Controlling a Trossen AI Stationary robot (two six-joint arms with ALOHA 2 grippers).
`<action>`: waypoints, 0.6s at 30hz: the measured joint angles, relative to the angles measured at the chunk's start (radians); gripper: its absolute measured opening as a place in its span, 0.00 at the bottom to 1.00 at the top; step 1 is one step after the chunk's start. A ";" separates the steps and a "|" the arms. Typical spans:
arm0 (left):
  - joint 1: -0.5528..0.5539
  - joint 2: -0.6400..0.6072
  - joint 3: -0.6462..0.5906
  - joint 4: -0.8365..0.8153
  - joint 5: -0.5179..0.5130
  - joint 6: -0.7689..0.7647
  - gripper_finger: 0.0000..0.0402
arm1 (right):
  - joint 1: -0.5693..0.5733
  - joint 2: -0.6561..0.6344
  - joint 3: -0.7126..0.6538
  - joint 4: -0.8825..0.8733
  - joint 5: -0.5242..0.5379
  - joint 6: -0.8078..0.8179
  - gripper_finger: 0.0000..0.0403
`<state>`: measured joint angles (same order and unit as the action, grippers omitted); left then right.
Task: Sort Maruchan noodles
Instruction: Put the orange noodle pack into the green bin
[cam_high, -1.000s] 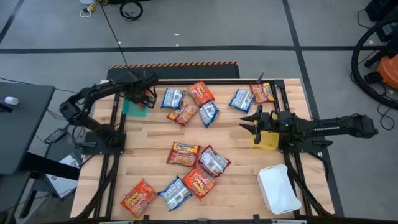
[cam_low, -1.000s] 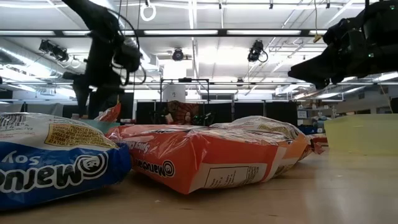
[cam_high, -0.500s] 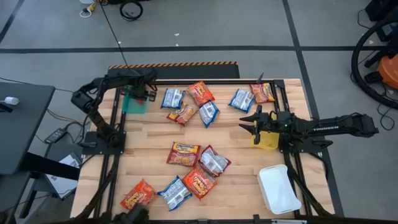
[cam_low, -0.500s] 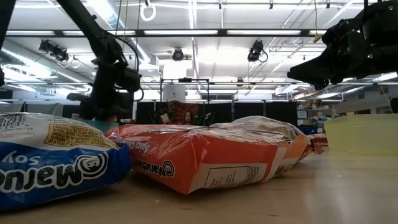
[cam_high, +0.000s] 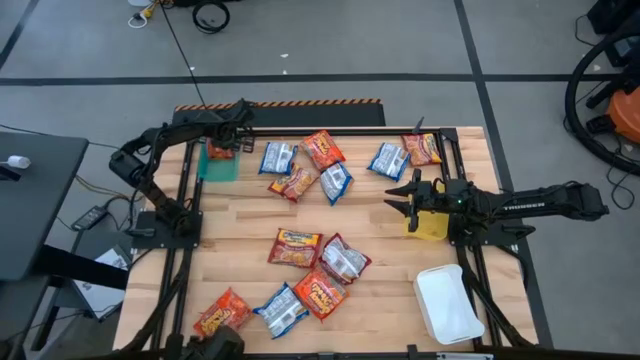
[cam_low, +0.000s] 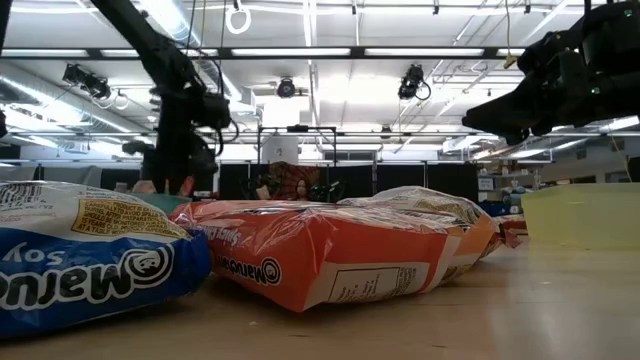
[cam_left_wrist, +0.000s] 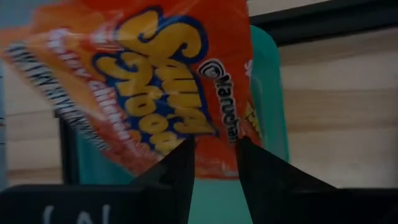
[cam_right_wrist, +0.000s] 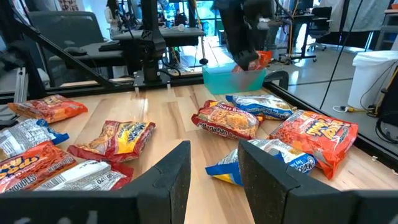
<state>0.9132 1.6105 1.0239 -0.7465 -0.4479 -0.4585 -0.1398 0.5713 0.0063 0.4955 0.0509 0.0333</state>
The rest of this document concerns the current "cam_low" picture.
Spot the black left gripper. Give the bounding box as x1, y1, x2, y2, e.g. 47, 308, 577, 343
122, 89, 234, 195

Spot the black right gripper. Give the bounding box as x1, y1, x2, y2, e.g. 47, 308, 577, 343
462, 49, 640, 147

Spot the red Maruchan noodle pack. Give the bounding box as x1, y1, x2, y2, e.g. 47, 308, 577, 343
492, 213, 529, 250

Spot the blue soy Maruchan noodle pack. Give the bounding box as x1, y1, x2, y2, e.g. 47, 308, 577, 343
0, 180, 212, 339

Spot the orange spicy chicken noodle pack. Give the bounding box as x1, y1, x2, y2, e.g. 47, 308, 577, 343
169, 199, 464, 314

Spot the green plastic bin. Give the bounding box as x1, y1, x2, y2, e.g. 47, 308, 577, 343
128, 192, 194, 216

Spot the storage shelf with boxes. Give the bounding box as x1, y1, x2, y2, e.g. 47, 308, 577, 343
477, 167, 526, 216

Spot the blue storage bin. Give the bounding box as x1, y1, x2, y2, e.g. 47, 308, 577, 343
479, 200, 511, 217

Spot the red patterned object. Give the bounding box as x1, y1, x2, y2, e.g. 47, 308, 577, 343
267, 162, 321, 201

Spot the white box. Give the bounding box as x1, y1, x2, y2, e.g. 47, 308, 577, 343
260, 135, 300, 164

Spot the black partition screen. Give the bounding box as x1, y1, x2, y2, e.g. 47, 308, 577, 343
218, 162, 480, 203

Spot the hanging cable with yellow tip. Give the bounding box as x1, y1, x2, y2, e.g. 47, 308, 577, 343
503, 0, 519, 70

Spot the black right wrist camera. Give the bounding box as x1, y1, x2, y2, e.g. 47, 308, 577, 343
517, 29, 584, 71

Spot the black hanging camera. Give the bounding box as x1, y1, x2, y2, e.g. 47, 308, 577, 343
62, 63, 114, 100
276, 77, 297, 100
397, 63, 432, 101

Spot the black metal stand frame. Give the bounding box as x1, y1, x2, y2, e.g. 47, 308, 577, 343
256, 124, 338, 167

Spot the black rig frame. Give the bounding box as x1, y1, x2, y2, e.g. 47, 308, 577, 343
0, 0, 526, 61

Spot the white hanging ring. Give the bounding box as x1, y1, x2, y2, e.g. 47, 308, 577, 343
224, 3, 253, 36

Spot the silver ventilation duct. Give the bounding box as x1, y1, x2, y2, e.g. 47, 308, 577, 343
0, 62, 151, 134

